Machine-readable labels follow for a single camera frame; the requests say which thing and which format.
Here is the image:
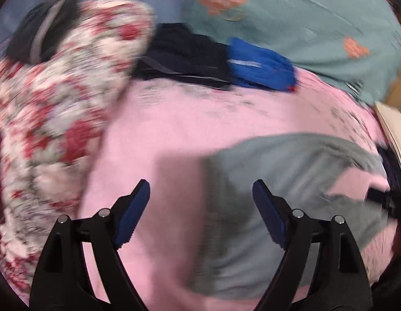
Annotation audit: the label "teal blanket with heart print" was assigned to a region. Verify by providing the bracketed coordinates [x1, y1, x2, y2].
[181, 0, 401, 106]

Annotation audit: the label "pink bed sheet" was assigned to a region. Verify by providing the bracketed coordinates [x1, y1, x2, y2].
[25, 68, 399, 311]

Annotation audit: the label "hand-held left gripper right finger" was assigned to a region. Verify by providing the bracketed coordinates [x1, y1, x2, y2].
[252, 179, 373, 311]

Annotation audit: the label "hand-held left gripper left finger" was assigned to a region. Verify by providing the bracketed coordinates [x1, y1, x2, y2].
[29, 179, 151, 311]

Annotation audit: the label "dark garment with grey stripe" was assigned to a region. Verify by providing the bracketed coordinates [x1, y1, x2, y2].
[8, 0, 82, 63]

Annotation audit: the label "red floral quilt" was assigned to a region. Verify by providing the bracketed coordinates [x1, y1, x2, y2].
[0, 0, 157, 299]

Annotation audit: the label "beige bed frame edge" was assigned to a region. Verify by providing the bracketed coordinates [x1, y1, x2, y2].
[375, 101, 401, 182]

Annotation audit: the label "folded navy pants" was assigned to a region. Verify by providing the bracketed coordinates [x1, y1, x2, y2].
[136, 23, 232, 91]

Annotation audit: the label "grey knitted sweater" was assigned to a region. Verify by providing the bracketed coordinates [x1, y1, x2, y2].
[188, 133, 391, 300]

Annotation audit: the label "folded blue shorts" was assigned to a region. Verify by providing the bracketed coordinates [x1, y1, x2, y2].
[226, 37, 296, 92]

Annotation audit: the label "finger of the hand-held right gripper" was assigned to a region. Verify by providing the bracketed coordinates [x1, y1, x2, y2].
[366, 186, 401, 221]

